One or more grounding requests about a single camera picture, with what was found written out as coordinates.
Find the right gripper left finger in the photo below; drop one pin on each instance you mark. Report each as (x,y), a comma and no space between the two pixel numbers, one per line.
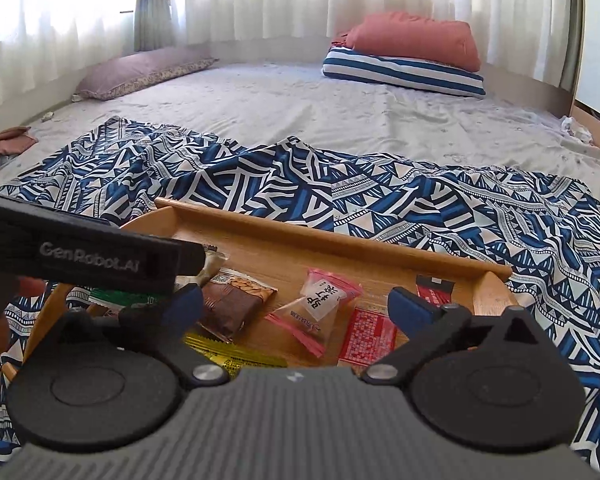
(159,331)

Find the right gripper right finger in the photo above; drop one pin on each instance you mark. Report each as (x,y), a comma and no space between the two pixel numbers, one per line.
(431,332)

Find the long red stick packet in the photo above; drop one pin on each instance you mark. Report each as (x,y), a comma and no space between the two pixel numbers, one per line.
(435,291)

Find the green snack packet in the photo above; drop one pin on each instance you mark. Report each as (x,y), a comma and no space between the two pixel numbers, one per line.
(113,300)

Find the red biscoff packet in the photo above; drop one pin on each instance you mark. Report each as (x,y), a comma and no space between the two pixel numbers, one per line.
(370,336)

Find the brown chocolate snack packet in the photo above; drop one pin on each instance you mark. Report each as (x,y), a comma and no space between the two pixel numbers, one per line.
(230,299)

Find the yellow snack packet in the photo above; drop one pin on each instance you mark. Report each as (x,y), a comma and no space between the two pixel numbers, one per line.
(230,357)

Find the beige biscuit snack packet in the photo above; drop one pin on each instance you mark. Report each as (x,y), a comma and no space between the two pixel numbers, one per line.
(215,259)

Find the pink snack packet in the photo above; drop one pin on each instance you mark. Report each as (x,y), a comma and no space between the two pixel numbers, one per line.
(311,317)

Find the brown cloth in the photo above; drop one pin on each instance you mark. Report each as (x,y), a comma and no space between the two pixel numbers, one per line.
(15,141)

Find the wooden serving tray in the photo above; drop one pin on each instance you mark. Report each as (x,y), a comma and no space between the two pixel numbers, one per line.
(281,254)

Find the blue patterned cloth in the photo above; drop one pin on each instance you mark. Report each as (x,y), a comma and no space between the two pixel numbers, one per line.
(546,228)

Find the purple pillow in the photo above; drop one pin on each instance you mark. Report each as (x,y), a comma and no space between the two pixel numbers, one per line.
(121,76)

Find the grey green curtain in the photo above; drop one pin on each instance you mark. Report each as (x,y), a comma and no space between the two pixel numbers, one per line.
(572,64)
(152,25)

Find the blue striped pillow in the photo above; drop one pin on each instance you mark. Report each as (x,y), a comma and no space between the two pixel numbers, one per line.
(409,73)

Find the red pillow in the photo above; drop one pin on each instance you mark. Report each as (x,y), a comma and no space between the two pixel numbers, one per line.
(405,35)

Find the right grey green curtain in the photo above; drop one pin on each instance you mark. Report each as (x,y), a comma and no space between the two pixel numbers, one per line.
(572,64)

